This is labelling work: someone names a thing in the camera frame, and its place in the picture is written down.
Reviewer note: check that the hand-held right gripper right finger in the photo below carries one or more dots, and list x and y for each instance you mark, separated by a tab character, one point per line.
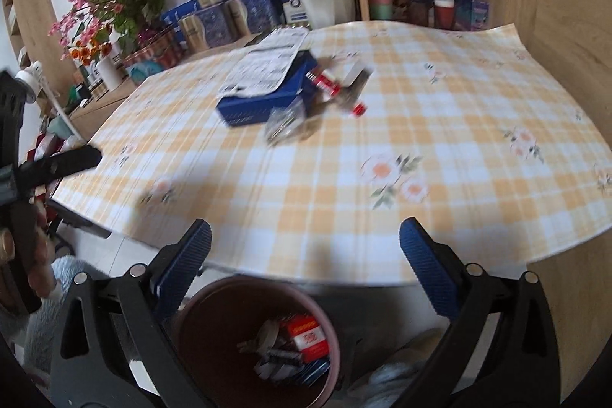
428	264

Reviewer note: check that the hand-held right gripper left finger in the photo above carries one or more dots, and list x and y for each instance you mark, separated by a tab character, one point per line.
184	264

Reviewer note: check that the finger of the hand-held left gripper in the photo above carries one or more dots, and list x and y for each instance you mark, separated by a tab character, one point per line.
9	116

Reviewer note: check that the brown round waste bin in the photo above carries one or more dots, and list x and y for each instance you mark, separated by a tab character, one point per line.
210	317

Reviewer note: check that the white printed paper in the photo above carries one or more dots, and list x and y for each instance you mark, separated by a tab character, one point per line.
277	365

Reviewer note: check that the white and red cigarette pack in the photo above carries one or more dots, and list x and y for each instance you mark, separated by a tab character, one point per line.
310	338

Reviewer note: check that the blue cardboard box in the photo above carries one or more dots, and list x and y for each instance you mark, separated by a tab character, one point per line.
253	109

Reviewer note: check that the clear plastic wrapper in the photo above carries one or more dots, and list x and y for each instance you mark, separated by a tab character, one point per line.
289	123

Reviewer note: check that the white printed sheet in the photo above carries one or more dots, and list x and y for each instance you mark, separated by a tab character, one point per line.
263	64

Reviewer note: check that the person's left hand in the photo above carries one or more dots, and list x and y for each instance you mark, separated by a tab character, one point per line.
47	269

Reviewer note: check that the red and white checked cloth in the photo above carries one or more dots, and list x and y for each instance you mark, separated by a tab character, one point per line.
45	150

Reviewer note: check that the white standing fan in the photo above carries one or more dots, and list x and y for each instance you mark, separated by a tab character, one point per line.
28	80

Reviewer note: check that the orange flower bunch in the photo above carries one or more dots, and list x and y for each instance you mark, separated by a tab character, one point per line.
88	51

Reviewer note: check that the white ribbed vase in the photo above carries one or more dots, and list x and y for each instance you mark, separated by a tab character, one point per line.
110	73

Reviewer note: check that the yellow checked floral tablecloth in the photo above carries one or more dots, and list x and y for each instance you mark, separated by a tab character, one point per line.
430	126

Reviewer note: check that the corrugated planter with teal print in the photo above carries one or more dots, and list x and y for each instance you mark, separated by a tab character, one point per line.
153	59

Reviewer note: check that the small red and white scrap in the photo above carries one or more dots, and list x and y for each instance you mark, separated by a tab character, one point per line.
358	110

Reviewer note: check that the brown glass cup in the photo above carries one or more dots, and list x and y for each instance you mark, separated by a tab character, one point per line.
420	13

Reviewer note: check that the red paper cup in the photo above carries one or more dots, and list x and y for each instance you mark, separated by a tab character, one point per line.
443	13

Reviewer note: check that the small blue and purple box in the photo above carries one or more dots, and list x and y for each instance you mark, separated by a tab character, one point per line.
472	13

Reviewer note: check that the blue and white carton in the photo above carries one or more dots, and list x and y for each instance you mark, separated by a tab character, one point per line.
294	9

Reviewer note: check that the white faceted vase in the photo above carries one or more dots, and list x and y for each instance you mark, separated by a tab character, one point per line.
325	1

